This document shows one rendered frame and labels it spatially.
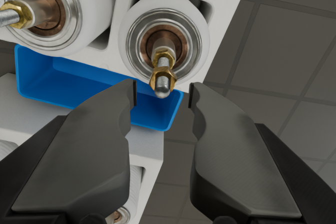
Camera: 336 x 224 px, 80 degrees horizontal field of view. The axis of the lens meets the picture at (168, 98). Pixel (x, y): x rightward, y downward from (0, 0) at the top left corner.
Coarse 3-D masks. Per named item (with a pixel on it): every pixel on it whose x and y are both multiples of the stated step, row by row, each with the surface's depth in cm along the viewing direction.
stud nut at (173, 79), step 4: (156, 68) 14; (160, 68) 14; (164, 68) 13; (168, 68) 14; (152, 72) 13; (156, 72) 13; (160, 72) 13; (164, 72) 13; (168, 72) 13; (172, 72) 14; (152, 76) 13; (156, 76) 13; (168, 76) 13; (172, 76) 13; (152, 80) 14; (172, 80) 14; (176, 80) 14; (152, 84) 14; (172, 84) 14; (152, 88) 14; (172, 88) 14
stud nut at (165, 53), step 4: (156, 52) 17; (160, 52) 17; (164, 52) 16; (168, 52) 17; (156, 56) 17; (160, 56) 17; (164, 56) 17; (168, 56) 17; (172, 56) 17; (152, 60) 17; (156, 60) 17; (172, 60) 17; (152, 64) 17; (156, 64) 17; (172, 64) 17
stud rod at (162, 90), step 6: (162, 60) 16; (168, 60) 17; (168, 66) 15; (156, 78) 13; (162, 78) 13; (156, 84) 13; (162, 84) 12; (168, 84) 13; (156, 90) 12; (162, 90) 12; (168, 90) 12; (162, 96) 13
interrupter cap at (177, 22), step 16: (144, 16) 18; (160, 16) 18; (176, 16) 18; (128, 32) 19; (144, 32) 19; (160, 32) 20; (176, 32) 19; (192, 32) 19; (128, 48) 20; (144, 48) 20; (176, 48) 20; (192, 48) 20; (144, 64) 21; (176, 64) 21; (192, 64) 21
